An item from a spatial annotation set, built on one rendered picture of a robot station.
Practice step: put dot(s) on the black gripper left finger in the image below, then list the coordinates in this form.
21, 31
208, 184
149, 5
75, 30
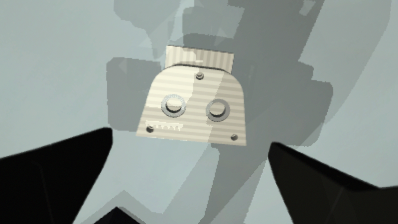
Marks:
49, 185

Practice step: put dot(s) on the beige metal housing plate with two holes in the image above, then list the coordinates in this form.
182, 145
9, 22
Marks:
194, 121

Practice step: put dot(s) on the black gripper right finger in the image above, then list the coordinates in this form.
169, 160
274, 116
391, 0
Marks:
315, 193

